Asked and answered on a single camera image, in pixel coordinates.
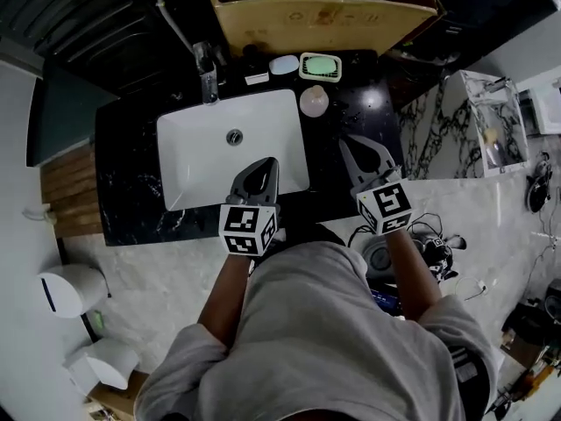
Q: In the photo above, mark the black marble sink counter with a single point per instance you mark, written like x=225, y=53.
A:
x=127, y=182

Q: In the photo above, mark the white rectangular sink basin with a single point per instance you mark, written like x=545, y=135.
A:
x=197, y=165

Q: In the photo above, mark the wooden slat panel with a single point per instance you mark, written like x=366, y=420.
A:
x=70, y=191

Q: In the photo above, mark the white appliance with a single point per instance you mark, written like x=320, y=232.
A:
x=545, y=108

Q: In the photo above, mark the small white box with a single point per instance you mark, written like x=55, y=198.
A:
x=256, y=78

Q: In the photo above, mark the person's left forearm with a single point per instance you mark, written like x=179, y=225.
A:
x=228, y=296

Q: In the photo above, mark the grey round kettle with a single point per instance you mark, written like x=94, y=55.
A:
x=379, y=257

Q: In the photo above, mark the white plastic bin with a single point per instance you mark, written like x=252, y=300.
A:
x=105, y=362

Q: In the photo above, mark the pink translucent bottle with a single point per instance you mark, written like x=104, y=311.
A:
x=314, y=102

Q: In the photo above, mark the chrome sink drain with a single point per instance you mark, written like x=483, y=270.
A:
x=234, y=137

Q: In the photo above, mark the person's grey shirt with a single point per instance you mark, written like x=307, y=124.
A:
x=307, y=344

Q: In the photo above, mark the person's right forearm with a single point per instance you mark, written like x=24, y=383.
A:
x=414, y=279

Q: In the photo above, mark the white oval soap case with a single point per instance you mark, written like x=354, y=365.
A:
x=283, y=64

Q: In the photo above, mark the brown cardboard box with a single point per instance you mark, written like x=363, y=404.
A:
x=324, y=20

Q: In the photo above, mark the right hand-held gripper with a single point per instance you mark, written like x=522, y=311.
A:
x=385, y=206

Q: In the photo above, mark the green soap dish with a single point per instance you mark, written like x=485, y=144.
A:
x=320, y=66

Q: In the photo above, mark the chrome faucet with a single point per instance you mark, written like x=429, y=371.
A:
x=209, y=79

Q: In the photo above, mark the white wall dispenser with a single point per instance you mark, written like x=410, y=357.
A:
x=66, y=290

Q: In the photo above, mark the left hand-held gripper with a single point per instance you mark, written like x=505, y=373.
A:
x=245, y=228

